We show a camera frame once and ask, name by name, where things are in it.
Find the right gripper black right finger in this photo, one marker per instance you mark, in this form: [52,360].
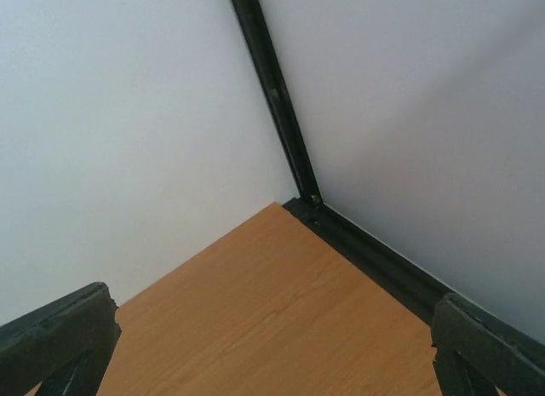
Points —
[478,354]

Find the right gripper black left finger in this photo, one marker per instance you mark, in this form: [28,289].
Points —
[62,348]

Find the black right frame rail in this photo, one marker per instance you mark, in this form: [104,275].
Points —
[415,289]

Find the black right rear frame post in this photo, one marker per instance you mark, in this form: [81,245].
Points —
[262,52]

